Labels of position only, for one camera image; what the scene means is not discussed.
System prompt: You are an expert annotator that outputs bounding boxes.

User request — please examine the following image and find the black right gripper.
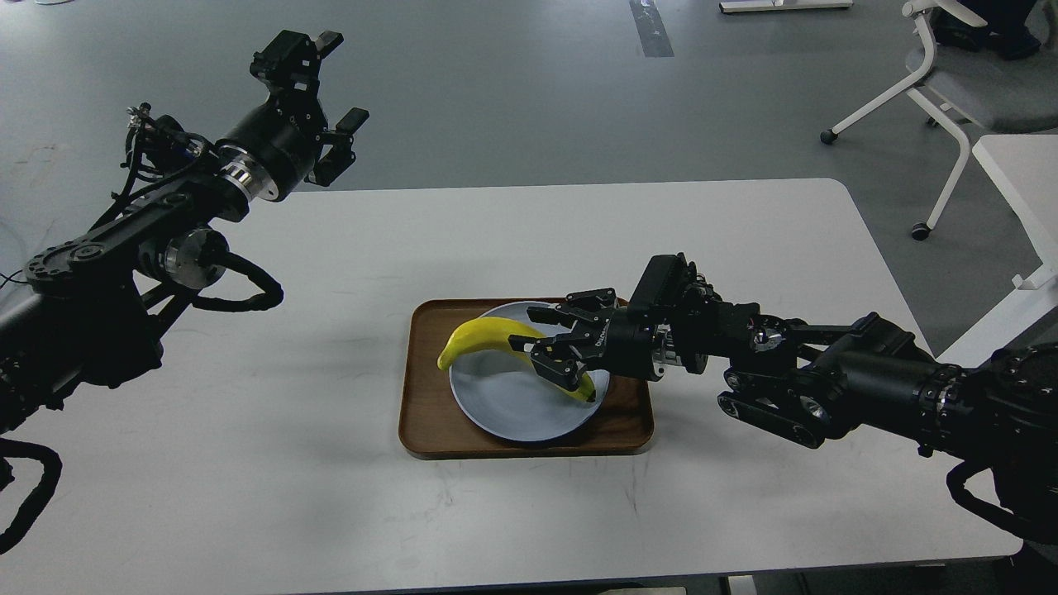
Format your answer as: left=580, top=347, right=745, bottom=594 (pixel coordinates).
left=508, top=288, right=662, bottom=394

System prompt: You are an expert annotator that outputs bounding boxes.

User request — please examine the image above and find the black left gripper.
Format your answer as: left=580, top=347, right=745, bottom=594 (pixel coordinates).
left=222, top=31, right=369, bottom=201

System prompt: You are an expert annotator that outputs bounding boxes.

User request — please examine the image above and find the yellow banana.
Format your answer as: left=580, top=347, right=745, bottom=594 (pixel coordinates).
left=436, top=317, right=598, bottom=403

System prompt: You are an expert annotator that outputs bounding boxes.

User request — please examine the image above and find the light blue plate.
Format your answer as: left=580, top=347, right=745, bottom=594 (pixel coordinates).
left=443, top=301, right=612, bottom=443

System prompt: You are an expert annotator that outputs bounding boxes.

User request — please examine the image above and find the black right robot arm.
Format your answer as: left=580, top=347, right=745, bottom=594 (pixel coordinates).
left=503, top=253, right=1057, bottom=545

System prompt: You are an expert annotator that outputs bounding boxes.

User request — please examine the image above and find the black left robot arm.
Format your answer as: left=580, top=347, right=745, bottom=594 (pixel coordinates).
left=1, top=30, right=369, bottom=432

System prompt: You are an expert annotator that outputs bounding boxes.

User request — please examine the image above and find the brown wooden tray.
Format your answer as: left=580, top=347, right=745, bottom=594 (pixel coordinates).
left=398, top=298, right=655, bottom=459

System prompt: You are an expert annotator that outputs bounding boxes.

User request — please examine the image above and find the white furniture base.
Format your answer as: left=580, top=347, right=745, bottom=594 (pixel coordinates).
left=718, top=0, right=855, bottom=15

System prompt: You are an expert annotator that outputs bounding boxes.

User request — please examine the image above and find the white side table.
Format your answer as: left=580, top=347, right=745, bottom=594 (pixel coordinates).
left=938, top=133, right=1057, bottom=366

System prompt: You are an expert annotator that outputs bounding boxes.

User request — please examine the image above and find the white office chair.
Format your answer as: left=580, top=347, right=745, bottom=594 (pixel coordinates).
left=820, top=1, right=1057, bottom=240

